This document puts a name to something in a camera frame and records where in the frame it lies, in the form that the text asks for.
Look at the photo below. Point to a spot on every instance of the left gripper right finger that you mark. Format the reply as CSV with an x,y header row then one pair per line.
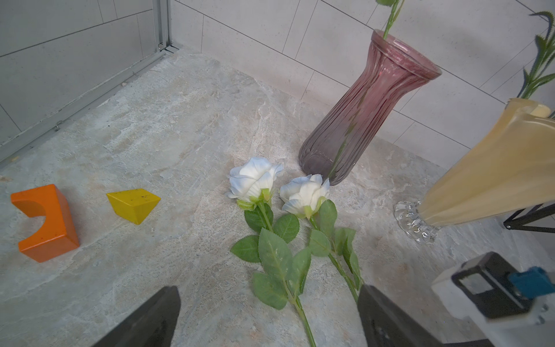
x,y
385,324

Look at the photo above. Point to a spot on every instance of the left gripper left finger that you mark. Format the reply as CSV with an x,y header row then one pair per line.
x,y
152,324

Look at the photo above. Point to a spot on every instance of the white rose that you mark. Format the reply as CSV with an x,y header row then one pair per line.
x,y
307,198
284,274
390,17

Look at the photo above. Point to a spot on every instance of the yellow carnation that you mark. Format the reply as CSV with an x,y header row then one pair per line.
x,y
537,77

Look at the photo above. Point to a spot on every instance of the yellow wedge block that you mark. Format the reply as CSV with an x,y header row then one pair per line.
x,y
133,205

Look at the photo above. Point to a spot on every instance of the orange arch block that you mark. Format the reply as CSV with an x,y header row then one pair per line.
x,y
57,235

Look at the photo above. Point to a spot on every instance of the black perforated music stand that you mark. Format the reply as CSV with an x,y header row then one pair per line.
x,y
536,213

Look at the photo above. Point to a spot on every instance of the yellow wavy vase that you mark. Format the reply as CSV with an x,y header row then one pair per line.
x,y
510,169

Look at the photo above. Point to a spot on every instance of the purple glass vase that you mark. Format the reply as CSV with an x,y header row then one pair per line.
x,y
318,150

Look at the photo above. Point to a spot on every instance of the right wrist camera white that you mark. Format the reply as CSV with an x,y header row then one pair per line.
x,y
511,308

